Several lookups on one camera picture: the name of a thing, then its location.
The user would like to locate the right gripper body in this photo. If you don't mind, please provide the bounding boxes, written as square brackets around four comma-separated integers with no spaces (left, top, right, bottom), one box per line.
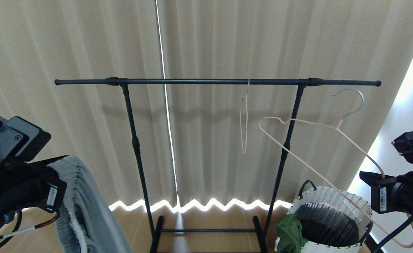
[359,170,413,215]

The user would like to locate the white laundry basket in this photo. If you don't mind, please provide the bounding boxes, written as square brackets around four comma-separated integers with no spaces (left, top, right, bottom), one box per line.
[287,180,374,253]

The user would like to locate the beige curtain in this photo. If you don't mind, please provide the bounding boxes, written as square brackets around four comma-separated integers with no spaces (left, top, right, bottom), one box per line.
[0,0,413,213]

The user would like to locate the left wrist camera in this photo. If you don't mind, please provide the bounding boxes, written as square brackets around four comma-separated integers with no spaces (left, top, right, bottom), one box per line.
[0,116,52,173]

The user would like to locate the green garment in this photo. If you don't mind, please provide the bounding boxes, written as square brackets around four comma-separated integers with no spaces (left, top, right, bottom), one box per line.
[274,214,309,253]

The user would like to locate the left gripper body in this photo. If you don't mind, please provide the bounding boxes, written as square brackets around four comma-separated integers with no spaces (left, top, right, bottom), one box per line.
[0,156,68,229]

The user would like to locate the pale grey shorts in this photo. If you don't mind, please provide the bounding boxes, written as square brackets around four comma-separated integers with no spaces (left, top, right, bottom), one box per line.
[47,156,133,253]

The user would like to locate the black clothes rack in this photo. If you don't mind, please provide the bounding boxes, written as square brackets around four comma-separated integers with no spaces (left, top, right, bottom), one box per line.
[54,77,382,253]

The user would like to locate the pink clothes hanger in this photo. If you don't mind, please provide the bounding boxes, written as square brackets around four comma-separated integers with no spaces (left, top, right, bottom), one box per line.
[240,79,251,154]
[258,88,413,249]

